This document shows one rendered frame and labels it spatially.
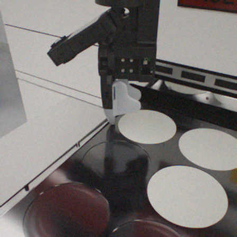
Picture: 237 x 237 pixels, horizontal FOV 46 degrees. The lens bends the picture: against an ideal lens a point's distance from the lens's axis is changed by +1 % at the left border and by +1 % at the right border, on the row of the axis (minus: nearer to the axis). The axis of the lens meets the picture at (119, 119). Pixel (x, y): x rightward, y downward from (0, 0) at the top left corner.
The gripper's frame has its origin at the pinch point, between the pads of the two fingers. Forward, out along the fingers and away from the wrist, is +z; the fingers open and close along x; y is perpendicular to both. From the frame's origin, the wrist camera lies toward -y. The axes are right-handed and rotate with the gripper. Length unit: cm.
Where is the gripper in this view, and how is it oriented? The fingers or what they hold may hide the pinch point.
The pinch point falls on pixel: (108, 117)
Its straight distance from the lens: 47.9
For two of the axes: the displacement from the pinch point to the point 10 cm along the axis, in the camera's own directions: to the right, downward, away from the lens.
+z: 0.0, 8.3, 5.6
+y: 10.0, 0.5, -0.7
